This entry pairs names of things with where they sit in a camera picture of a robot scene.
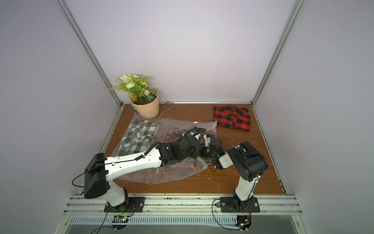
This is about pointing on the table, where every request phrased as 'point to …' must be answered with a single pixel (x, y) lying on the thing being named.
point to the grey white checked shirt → (138, 136)
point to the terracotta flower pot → (147, 107)
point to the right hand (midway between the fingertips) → (192, 143)
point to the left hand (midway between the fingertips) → (201, 145)
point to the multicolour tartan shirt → (174, 133)
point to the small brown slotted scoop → (167, 106)
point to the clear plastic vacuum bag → (155, 174)
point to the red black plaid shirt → (232, 117)
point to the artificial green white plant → (137, 87)
